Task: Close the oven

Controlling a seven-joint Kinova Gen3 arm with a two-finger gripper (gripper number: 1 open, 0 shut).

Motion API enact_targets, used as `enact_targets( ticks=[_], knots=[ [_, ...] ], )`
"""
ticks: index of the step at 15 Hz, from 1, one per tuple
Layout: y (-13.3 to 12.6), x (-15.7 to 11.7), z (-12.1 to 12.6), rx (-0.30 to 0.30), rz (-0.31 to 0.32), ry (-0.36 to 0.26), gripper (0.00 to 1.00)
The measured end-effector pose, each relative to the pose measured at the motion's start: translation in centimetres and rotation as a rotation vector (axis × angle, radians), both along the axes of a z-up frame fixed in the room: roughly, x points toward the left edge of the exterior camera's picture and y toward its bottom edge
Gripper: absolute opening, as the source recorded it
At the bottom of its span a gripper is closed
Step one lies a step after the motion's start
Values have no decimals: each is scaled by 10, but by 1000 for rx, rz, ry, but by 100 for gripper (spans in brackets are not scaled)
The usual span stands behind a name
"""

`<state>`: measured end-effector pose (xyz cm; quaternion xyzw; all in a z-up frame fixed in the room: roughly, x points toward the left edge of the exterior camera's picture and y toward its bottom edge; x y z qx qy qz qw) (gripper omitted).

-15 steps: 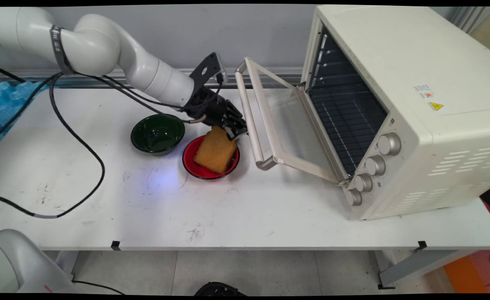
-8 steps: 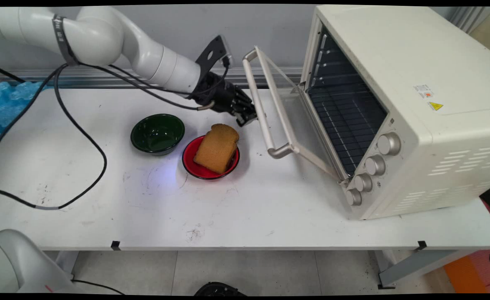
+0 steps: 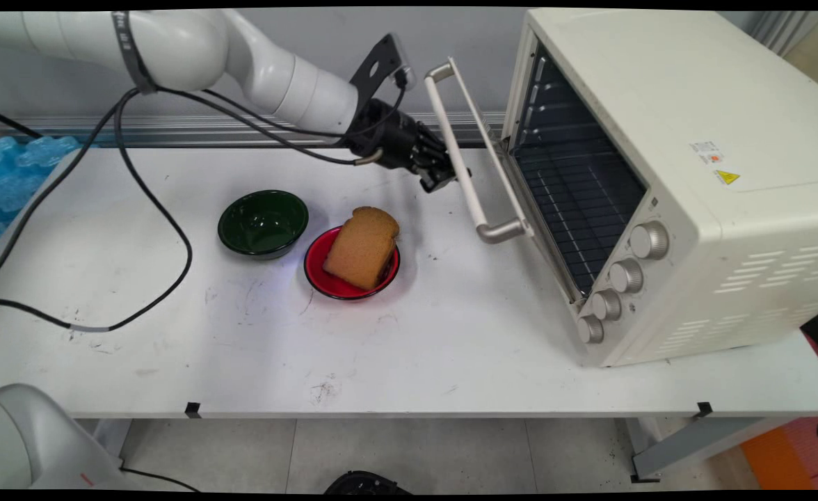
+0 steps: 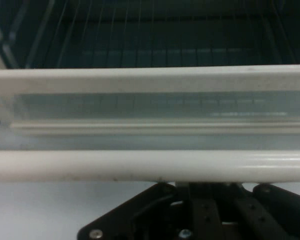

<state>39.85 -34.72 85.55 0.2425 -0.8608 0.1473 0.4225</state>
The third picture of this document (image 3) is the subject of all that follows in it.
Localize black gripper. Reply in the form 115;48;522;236
342;98;463;195

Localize cream glass oven door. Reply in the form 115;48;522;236
423;57;588;308

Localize thin black background cable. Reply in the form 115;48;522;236
0;106;42;139

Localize white robot base link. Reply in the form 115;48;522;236
0;383;133;491

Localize black cable with grey tape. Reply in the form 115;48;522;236
0;87;195;333

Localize large silver oven knob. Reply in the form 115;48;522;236
629;221;670;260

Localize dark green bowl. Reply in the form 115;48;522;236
217;190;310;260

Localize white label sticker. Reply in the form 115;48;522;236
689;139;725;166

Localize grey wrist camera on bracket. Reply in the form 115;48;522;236
349;32;417;106

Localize grey metal table leg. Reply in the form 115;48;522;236
623;416;801;484

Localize metal wire oven rack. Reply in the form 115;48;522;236
513;148;648;293

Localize brown toast slice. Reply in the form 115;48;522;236
322;206;401;292

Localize red bowl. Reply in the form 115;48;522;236
303;225;401;301

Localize black floor cable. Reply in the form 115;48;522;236
118;466;201;493

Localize cream toaster oven body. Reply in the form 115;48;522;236
503;8;818;368

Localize black round object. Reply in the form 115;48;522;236
323;470;411;495

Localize black cable strap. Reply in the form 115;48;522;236
109;10;158;96

